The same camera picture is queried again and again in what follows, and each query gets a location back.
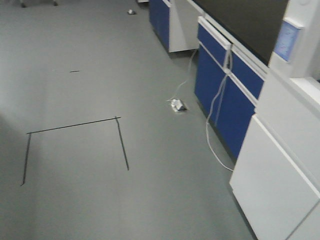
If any floor socket box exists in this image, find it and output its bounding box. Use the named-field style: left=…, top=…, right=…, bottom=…
left=170, top=98, right=187, bottom=113

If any blue lab cabinet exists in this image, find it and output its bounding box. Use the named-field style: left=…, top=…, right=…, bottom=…
left=195, top=16, right=265, bottom=159
left=149, top=0, right=202, bottom=53

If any blue lab cabinet far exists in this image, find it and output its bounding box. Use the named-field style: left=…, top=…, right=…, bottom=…
left=149, top=0, right=202, bottom=53

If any far floor socket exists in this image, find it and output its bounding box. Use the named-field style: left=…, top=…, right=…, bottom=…
left=127, top=9, right=136, bottom=15

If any white fume hood cabinet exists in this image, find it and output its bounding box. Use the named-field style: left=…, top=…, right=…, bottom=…
left=230, top=0, right=320, bottom=240

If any blue control panel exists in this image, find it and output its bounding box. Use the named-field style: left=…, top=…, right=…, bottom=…
left=274, top=21, right=301, bottom=62

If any white cable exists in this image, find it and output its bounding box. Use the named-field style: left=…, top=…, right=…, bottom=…
left=205, top=43, right=235, bottom=173
left=166, top=48, right=198, bottom=102

